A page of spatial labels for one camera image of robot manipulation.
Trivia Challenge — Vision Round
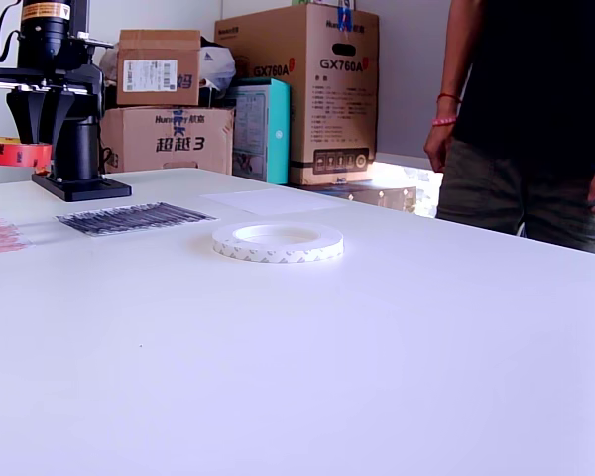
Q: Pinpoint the person's right forearm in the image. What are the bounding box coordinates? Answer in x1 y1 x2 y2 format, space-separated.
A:
434 0 480 126

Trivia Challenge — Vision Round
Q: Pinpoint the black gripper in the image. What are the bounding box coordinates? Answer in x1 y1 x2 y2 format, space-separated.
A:
0 63 105 146

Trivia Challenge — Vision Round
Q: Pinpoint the white plastic bag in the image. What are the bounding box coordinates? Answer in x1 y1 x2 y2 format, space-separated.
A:
98 42 121 83
199 37 238 91

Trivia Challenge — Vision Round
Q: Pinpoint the blank white paper sheet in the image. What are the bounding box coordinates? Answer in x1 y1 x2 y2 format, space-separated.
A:
199 186 347 217

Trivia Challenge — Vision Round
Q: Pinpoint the black scribbled paper sheet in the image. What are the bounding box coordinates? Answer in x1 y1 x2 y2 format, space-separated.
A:
55 200 220 239

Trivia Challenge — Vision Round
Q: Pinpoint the cardboard box with shipping label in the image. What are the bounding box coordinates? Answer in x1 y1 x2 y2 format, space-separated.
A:
116 28 203 108

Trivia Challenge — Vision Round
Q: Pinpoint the teal product box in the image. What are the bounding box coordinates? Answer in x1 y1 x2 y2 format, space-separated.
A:
230 77 293 185

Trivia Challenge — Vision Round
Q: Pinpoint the red 3M tape roll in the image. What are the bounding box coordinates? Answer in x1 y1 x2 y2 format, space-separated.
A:
0 136 55 169

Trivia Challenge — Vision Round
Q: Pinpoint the white tape roll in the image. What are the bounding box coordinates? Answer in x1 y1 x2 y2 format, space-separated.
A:
211 221 345 266

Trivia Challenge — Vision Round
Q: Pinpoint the red scribbled paper sheet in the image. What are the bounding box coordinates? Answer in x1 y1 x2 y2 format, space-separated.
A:
0 217 31 255

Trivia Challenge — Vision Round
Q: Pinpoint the person in green shorts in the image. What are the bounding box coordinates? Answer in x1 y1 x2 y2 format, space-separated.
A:
434 0 595 259

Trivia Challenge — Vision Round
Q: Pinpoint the large GX760A cardboard box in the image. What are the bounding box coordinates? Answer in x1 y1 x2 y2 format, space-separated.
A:
213 3 381 187

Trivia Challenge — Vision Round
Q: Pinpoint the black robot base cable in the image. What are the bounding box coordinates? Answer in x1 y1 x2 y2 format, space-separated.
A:
97 123 120 174

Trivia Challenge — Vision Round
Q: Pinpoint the wrist camera board on bracket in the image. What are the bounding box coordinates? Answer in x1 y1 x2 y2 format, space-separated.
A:
68 30 116 52

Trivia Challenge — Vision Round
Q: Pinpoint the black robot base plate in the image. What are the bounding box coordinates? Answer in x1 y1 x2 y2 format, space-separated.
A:
31 171 133 203

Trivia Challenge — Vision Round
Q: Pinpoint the cardboard box with blue print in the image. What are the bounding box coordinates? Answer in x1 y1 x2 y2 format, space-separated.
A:
100 106 237 176

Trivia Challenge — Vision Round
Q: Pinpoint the person's right hand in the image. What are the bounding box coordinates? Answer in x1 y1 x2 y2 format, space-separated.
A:
422 118 465 175

